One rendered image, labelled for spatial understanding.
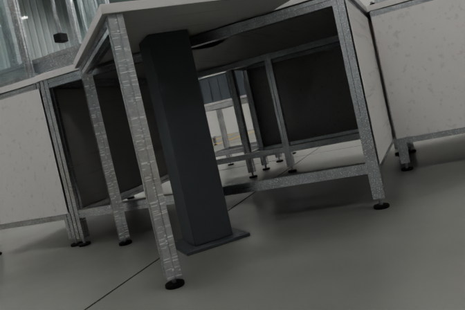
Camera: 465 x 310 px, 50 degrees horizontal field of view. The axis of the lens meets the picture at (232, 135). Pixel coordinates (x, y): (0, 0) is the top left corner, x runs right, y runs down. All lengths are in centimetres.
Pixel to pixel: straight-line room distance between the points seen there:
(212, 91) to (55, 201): 214
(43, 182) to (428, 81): 198
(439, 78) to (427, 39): 20
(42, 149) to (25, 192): 26
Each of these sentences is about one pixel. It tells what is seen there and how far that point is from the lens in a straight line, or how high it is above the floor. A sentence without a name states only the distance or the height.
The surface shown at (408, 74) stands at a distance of 262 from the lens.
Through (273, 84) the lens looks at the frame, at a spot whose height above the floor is 61.
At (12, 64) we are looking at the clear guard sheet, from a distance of 276.
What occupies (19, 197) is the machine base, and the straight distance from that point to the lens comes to 279.
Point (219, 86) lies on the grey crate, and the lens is 433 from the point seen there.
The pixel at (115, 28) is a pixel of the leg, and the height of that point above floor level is 79.
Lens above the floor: 47
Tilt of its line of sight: 2 degrees down
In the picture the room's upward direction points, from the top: 12 degrees counter-clockwise
